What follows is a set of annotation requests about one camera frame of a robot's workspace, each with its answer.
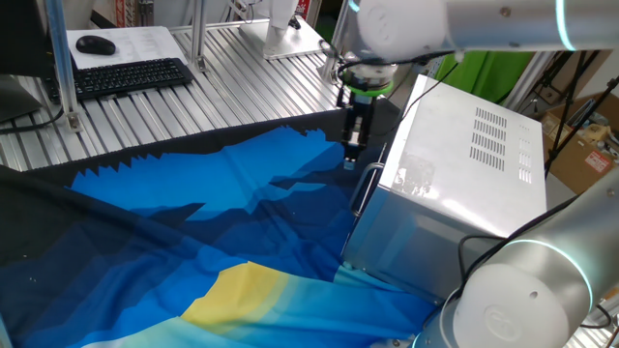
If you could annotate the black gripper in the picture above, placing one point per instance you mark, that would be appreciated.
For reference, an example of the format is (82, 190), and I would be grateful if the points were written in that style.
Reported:
(360, 111)

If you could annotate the silver Galanz microwave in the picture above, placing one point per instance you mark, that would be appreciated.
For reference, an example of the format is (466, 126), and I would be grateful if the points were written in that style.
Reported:
(459, 145)

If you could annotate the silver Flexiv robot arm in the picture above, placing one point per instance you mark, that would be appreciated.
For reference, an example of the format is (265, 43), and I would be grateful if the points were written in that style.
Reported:
(401, 24)

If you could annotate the green fabric backdrop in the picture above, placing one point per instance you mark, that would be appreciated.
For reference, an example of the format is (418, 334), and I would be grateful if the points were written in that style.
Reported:
(483, 77)

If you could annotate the white stand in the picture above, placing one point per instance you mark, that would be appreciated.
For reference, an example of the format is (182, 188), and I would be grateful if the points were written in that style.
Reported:
(280, 19)

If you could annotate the slanted aluminium profile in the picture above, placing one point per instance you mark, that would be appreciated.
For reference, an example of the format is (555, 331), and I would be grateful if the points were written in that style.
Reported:
(527, 79)

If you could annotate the blue mountain print cloth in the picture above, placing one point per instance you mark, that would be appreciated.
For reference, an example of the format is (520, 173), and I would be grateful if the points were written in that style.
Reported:
(169, 232)

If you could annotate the brown cardboard box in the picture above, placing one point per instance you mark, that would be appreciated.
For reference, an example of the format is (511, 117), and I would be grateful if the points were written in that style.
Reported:
(575, 154)

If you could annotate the black tripod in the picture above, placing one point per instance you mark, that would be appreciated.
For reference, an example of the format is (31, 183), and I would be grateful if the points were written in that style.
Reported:
(573, 92)

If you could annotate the white paper sheet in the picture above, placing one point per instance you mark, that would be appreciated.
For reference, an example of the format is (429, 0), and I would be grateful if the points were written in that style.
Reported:
(145, 43)

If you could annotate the black computer keyboard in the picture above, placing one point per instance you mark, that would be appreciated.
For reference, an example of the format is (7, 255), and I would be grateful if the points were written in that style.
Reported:
(121, 77)

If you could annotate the black computer mouse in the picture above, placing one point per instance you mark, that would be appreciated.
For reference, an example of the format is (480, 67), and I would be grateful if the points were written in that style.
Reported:
(96, 45)

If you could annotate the black computer monitor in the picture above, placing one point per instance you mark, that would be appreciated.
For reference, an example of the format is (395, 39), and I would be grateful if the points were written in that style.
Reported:
(19, 43)

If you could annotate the aluminium frame post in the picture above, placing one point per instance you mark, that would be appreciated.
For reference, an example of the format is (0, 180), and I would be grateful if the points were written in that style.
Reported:
(336, 38)
(60, 58)
(198, 34)

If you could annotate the flat metal base plate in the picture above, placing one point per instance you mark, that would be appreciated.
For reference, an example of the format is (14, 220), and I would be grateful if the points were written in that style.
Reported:
(290, 48)

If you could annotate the horizontal aluminium rail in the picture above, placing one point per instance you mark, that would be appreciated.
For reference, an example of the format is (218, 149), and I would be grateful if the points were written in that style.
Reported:
(227, 24)

